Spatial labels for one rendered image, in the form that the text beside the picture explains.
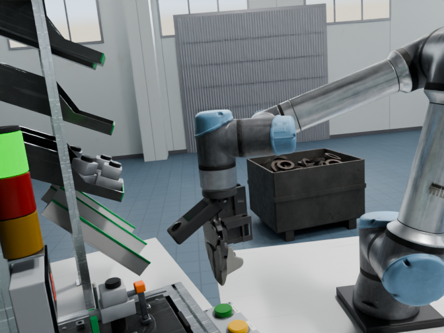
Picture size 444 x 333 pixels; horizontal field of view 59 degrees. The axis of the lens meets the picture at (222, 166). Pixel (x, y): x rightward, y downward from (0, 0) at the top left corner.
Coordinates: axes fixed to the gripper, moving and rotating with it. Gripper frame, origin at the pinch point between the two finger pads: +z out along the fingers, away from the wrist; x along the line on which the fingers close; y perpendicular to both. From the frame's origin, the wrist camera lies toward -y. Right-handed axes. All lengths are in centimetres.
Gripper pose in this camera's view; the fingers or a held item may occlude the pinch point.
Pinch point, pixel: (218, 280)
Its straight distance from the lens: 86.1
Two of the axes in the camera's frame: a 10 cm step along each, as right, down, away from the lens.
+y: 9.1, -1.6, 3.9
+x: -4.2, -1.6, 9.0
